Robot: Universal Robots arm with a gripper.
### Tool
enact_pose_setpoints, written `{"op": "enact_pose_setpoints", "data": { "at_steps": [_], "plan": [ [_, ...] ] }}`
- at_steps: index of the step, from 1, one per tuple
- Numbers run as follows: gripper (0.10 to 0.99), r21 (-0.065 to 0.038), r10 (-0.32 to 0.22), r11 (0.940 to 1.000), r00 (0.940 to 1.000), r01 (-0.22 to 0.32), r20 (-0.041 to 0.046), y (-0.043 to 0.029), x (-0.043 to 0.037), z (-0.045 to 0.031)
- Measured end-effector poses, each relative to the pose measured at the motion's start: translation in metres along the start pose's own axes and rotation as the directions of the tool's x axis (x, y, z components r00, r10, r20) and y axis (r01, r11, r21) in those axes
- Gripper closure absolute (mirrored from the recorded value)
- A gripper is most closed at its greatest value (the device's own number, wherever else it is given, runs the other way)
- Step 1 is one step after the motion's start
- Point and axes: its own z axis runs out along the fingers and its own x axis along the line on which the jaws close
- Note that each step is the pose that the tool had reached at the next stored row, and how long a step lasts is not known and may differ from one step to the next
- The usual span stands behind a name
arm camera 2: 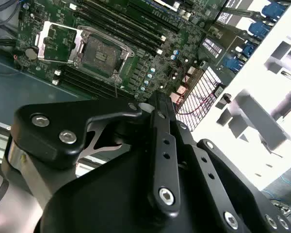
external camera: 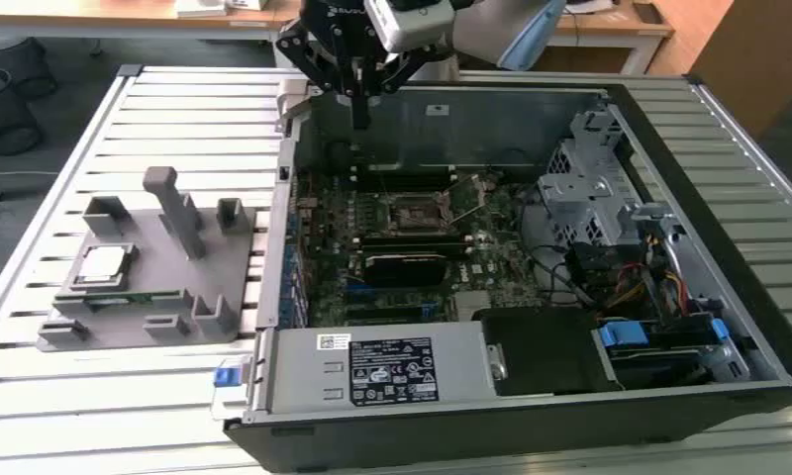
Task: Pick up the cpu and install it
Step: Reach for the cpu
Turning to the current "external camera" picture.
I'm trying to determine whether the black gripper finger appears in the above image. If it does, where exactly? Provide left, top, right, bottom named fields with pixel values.
left=362, top=44, right=439, bottom=131
left=275, top=18, right=364, bottom=131

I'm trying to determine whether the metal socket cover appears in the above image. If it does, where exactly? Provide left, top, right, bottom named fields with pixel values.
left=439, top=173, right=496, bottom=224

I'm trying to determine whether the silver CPU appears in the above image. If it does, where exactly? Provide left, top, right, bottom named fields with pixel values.
left=77, top=245, right=130, bottom=287

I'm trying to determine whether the CPU socket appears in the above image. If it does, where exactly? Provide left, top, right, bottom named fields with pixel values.
left=382, top=191, right=458, bottom=237

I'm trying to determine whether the white box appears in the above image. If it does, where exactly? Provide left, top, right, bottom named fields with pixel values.
left=176, top=0, right=230, bottom=20

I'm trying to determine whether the black RAM slot row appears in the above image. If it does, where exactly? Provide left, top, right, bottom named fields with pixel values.
left=348, top=160, right=462, bottom=185
left=359, top=235, right=468, bottom=259

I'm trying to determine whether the wooden desk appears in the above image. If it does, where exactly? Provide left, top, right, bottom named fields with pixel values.
left=0, top=0, right=675, bottom=75

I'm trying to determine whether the silver drive cage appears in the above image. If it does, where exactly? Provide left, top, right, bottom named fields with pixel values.
left=538, top=111, right=642, bottom=248

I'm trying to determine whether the green motherboard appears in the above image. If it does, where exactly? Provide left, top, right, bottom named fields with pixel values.
left=290, top=170, right=543, bottom=331

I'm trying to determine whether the black graphics card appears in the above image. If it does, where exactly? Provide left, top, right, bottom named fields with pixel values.
left=362, top=252, right=450, bottom=289

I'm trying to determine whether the silver chipset heatsink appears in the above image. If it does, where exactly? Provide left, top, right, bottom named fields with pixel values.
left=454, top=290, right=494, bottom=321

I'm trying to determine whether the black expansion slot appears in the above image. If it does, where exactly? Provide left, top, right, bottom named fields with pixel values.
left=342, top=305, right=431, bottom=321

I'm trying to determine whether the grey parts rack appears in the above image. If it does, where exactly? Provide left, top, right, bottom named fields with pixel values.
left=36, top=166, right=259, bottom=353

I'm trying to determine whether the wooden cabinet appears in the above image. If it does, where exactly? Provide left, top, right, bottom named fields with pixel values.
left=646, top=0, right=792, bottom=143

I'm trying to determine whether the green RAM stick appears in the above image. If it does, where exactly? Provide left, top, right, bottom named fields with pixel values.
left=84, top=292, right=154, bottom=304

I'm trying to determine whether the black plastic cover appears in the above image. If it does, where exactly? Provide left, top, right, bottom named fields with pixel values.
left=479, top=305, right=621, bottom=398

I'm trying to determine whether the silver power supply unit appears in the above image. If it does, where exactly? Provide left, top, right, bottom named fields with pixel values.
left=263, top=324, right=496, bottom=415

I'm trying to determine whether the hard disk in blue carrier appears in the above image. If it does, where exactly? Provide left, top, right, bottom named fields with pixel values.
left=594, top=316, right=727, bottom=392

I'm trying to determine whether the black open PC case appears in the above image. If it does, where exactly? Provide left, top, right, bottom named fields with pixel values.
left=222, top=78, right=792, bottom=475

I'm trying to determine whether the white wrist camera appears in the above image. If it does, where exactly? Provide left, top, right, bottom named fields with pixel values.
left=366, top=0, right=455, bottom=53

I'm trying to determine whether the black wire mesh bin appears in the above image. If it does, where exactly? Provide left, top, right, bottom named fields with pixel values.
left=0, top=35, right=61, bottom=100
left=0, top=66, right=47, bottom=157

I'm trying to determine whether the yellow red wire bundle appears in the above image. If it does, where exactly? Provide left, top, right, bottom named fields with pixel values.
left=594, top=237, right=693, bottom=318

